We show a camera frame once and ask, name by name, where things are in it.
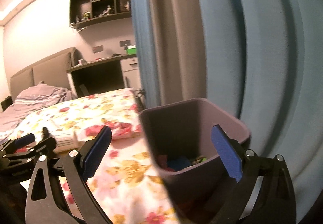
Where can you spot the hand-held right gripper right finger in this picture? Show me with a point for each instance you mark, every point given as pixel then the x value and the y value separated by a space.
pixel 227 154

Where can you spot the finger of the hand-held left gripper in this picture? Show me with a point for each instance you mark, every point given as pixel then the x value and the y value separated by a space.
pixel 45 144
pixel 24 140

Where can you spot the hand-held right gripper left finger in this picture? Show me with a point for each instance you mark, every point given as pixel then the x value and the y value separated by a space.
pixel 97 148

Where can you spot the grid print paper cup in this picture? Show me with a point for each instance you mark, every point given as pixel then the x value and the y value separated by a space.
pixel 65 140

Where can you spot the green foam net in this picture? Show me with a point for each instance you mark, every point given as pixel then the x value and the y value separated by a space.
pixel 200 159

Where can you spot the blue foam net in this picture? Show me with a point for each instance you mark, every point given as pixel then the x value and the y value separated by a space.
pixel 179 163

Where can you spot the grey plastic bin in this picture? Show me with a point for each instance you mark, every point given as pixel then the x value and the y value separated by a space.
pixel 176 133

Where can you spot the red foil wrapper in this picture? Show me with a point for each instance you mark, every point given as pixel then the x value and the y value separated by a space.
pixel 162 159

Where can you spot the floral tablecloth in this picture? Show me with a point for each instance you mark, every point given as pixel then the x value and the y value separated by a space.
pixel 106 110

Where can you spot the grey striped duvet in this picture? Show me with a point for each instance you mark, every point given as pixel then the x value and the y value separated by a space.
pixel 32 100

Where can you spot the small black object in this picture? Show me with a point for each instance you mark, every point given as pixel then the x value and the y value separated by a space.
pixel 140 94

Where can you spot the grey padded headboard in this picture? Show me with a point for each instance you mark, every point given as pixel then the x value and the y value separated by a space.
pixel 50 70

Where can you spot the white drawer cabinet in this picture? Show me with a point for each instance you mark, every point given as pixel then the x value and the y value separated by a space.
pixel 130 70

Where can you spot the dark top desk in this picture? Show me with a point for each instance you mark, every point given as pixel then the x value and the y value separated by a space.
pixel 101 61

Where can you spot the small white bottle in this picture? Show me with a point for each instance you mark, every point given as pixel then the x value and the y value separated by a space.
pixel 80 62

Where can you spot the small black desk item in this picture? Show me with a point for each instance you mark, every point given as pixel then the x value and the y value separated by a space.
pixel 116 54

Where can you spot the blue and grey curtain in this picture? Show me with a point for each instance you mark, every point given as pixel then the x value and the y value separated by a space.
pixel 265 62

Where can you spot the green box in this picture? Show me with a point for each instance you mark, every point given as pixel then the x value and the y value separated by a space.
pixel 131 50

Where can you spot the group of small figurines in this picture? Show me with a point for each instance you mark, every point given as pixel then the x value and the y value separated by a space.
pixel 107 10

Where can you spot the dark bed frame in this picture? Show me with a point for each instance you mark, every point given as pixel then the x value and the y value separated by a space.
pixel 6 104

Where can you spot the grey wall socket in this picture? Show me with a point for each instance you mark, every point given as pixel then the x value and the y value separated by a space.
pixel 124 43
pixel 98 49

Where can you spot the dark wall shelf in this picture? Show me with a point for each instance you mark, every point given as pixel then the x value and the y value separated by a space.
pixel 80 1

